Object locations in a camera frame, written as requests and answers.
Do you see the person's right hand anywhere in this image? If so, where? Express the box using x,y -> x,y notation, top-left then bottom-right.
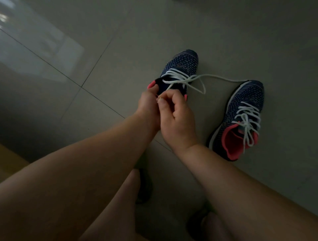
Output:
156,89 -> 199,154

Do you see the person's left hand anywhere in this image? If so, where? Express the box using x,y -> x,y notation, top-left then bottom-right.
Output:
135,84 -> 161,132

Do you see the white shoelace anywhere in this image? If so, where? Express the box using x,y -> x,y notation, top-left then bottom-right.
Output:
159,68 -> 249,100
231,101 -> 261,154

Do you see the blue knit sneaker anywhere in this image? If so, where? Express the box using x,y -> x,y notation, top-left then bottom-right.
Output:
147,49 -> 199,101
207,80 -> 265,162

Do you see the person's right forearm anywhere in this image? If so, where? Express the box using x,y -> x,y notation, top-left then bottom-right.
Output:
176,143 -> 318,241

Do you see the person's left forearm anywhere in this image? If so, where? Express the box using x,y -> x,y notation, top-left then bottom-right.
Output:
0,114 -> 159,241

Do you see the person's right leg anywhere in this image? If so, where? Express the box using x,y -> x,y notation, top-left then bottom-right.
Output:
200,211 -> 234,241

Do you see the person's leg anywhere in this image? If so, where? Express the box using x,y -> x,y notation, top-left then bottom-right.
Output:
200,211 -> 234,241
79,169 -> 142,241

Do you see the person's left leg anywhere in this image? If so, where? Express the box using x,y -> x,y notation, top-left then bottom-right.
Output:
79,169 -> 142,241

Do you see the green foam slipper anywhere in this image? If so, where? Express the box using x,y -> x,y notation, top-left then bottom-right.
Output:
135,159 -> 153,205
186,203 -> 214,240

